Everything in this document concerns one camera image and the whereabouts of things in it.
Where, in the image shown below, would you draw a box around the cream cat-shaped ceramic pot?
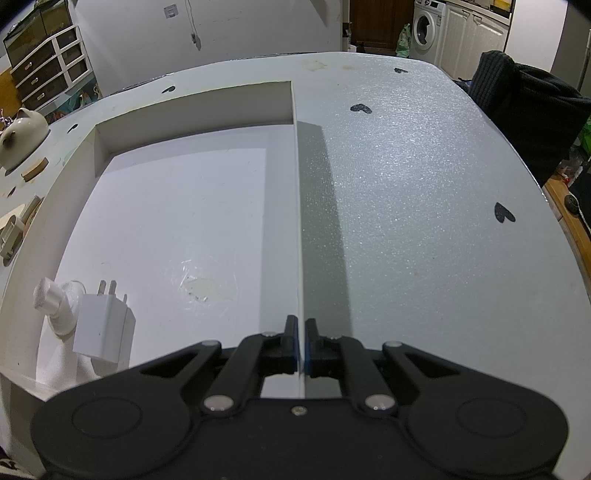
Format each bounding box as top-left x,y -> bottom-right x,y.
0,107 -> 49,169

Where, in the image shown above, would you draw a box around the large shallow white box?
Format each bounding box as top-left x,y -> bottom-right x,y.
0,80 -> 309,476

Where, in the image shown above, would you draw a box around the glass tank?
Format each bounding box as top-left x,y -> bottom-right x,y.
4,0 -> 75,63

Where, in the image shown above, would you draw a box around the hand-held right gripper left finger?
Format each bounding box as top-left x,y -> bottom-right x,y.
139,316 -> 297,414

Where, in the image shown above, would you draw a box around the colourful bags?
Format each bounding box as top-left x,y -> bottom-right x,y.
48,85 -> 101,123

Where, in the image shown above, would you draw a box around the white kitchen base cabinets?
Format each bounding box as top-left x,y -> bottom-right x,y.
436,2 -> 511,80

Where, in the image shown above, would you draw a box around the wooden side table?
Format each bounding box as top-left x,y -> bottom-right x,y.
542,174 -> 591,282

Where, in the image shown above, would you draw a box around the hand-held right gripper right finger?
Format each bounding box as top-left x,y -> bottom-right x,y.
305,318 -> 462,411

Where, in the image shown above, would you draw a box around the white round plastic device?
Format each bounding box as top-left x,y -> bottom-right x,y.
34,277 -> 86,340

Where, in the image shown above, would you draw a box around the beige plastic plug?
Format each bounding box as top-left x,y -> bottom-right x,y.
0,196 -> 43,267

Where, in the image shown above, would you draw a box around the brown wooden door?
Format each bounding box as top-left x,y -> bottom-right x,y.
349,0 -> 416,48

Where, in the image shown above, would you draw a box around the white power adapter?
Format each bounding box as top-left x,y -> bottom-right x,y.
73,280 -> 137,365

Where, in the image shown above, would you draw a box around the white washing machine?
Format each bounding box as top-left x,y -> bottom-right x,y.
411,0 -> 448,65

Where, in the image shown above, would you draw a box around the hanging dark cable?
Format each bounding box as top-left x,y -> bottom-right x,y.
185,0 -> 202,49

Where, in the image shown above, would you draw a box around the green plastic bag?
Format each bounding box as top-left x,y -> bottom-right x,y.
394,24 -> 413,57

